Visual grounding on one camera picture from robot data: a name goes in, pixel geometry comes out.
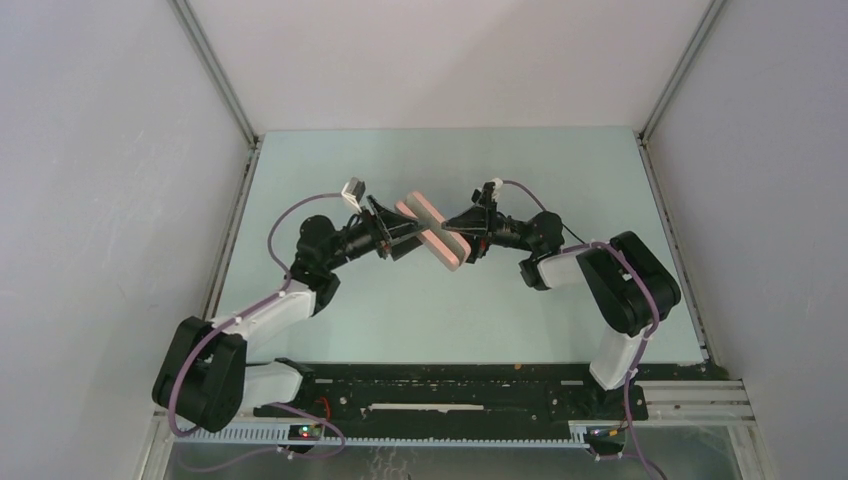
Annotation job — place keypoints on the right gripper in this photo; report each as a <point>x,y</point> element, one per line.
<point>473,220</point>

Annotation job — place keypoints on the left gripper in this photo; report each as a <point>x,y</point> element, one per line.
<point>398,229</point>

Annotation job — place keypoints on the pink glasses case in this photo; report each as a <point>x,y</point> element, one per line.
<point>449,247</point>

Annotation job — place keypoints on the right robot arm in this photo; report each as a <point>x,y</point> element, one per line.
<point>632,289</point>

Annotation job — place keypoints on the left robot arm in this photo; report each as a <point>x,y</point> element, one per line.
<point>207,375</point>

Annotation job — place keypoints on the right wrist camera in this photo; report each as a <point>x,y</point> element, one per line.
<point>489,192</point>

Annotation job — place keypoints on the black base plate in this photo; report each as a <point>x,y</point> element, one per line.
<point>571,372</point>

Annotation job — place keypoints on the blue toothed cable duct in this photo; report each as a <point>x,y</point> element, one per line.
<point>278,434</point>

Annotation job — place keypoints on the aluminium frame rail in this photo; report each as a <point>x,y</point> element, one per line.
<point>696,404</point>

